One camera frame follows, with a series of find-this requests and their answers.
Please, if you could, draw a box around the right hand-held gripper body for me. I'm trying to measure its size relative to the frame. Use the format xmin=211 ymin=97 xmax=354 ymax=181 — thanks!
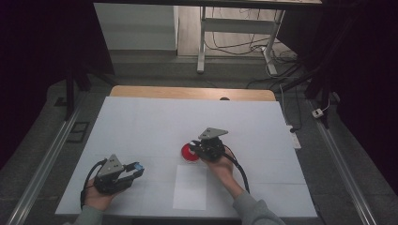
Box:
xmin=195 ymin=127 xmax=229 ymax=163

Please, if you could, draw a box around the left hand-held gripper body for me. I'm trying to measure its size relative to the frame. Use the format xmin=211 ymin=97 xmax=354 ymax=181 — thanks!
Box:
xmin=93 ymin=154 xmax=133 ymax=195

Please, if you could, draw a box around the round red ink pad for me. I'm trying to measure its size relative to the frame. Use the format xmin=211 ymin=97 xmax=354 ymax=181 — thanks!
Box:
xmin=180 ymin=142 xmax=201 ymax=163

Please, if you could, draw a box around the white paper sheet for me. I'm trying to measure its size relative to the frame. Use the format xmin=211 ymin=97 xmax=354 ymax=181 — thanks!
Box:
xmin=172 ymin=164 xmax=208 ymax=211

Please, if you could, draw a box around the person's left hand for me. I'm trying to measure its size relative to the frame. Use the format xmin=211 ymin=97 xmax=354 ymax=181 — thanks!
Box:
xmin=84 ymin=178 xmax=126 ymax=212

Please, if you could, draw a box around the person's right hand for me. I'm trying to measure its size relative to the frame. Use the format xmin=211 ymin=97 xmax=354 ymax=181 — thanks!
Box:
xmin=201 ymin=152 xmax=237 ymax=186

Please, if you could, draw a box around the wooden table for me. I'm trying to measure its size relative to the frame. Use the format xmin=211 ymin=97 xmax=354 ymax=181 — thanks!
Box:
xmin=109 ymin=85 xmax=277 ymax=102

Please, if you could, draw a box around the black floor plate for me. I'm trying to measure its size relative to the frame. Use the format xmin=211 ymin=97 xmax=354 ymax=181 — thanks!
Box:
xmin=66 ymin=121 xmax=91 ymax=144

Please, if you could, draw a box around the white power strip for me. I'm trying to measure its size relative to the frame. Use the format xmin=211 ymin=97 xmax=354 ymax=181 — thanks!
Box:
xmin=285 ymin=125 xmax=302 ymax=150

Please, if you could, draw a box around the black metal stand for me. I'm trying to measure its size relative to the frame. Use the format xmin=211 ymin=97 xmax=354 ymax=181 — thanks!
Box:
xmin=281 ymin=62 xmax=334 ymax=129
xmin=64 ymin=62 xmax=116 ymax=121

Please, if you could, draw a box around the white cabinet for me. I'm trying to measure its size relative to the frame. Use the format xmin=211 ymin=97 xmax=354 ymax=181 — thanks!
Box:
xmin=93 ymin=3 xmax=179 ymax=52

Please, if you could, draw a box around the black curtain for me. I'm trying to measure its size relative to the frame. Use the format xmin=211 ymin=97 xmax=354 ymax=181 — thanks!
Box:
xmin=0 ymin=0 xmax=115 ymax=170
xmin=276 ymin=0 xmax=398 ymax=195

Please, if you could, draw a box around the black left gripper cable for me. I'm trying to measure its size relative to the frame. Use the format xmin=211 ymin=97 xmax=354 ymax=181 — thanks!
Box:
xmin=80 ymin=157 xmax=109 ymax=211

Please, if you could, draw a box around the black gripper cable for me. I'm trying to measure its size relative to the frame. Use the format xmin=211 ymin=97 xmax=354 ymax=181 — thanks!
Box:
xmin=222 ymin=144 xmax=252 ymax=195
xmin=80 ymin=157 xmax=109 ymax=211

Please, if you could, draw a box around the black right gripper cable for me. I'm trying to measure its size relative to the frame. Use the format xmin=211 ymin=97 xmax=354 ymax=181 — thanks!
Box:
xmin=222 ymin=144 xmax=252 ymax=195

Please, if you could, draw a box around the aluminium floor rail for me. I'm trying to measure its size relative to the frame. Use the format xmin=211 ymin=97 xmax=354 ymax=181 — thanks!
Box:
xmin=308 ymin=99 xmax=378 ymax=225
xmin=6 ymin=102 xmax=85 ymax=225

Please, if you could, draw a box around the tangle of floor cables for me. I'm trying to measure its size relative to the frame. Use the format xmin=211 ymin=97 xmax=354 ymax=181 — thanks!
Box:
xmin=205 ymin=7 xmax=303 ymax=90

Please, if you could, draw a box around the white metal desk frame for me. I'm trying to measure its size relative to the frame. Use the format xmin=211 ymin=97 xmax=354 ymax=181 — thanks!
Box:
xmin=196 ymin=6 xmax=286 ymax=77

